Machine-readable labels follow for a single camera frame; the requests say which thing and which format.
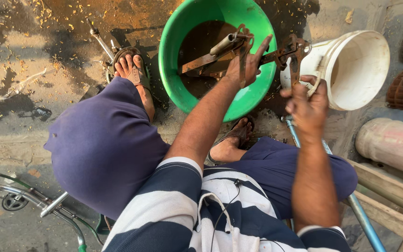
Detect person's right hand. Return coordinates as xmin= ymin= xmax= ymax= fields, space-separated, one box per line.
xmin=280 ymin=74 xmax=329 ymax=139

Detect person's left hand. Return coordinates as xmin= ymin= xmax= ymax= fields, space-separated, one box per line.
xmin=225 ymin=34 xmax=274 ymax=89

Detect pale bristle brush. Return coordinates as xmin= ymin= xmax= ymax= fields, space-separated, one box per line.
xmin=306 ymin=56 xmax=330 ymax=98

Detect rusty metal bracket assembly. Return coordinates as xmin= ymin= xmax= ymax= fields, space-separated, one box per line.
xmin=179 ymin=24 xmax=311 ymax=89

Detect brown right sandal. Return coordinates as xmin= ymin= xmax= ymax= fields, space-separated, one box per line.
xmin=207 ymin=115 xmax=255 ymax=166

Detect brown sandal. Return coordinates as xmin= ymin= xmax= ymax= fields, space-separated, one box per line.
xmin=207 ymin=115 xmax=255 ymax=166
xmin=112 ymin=46 xmax=153 ymax=95

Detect white plastic bucket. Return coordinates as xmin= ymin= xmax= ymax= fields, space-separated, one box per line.
xmin=280 ymin=30 xmax=391 ymax=111

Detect pinkish plastic cylinder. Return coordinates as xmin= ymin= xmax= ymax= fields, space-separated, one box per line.
xmin=355 ymin=118 xmax=403 ymax=181

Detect green plastic basin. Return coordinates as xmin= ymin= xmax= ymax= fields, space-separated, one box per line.
xmin=158 ymin=0 xmax=278 ymax=123

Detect wooden planks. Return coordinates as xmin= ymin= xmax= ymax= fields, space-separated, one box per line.
xmin=341 ymin=159 xmax=403 ymax=252

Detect blue metal pipe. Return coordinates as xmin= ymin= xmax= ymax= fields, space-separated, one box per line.
xmin=282 ymin=115 xmax=387 ymax=252

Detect brown left sandal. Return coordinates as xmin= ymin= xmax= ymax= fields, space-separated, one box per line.
xmin=112 ymin=46 xmax=153 ymax=95

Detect navy white striped shirt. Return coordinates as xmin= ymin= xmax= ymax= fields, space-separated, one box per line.
xmin=102 ymin=156 xmax=352 ymax=252

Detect navy blue shorts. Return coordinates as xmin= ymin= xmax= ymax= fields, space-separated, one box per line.
xmin=43 ymin=76 xmax=358 ymax=221

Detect metal bicycle crank part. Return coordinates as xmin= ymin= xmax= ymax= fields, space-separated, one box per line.
xmin=85 ymin=18 xmax=151 ymax=84

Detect round bicycle bell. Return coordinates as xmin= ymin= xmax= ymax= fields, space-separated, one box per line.
xmin=1 ymin=193 xmax=29 ymax=211

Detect black earphone cable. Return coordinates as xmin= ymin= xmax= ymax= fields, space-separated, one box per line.
xmin=210 ymin=178 xmax=286 ymax=252

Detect chrome bicycle handlebar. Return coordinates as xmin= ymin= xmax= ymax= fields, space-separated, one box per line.
xmin=0 ymin=172 xmax=104 ymax=252

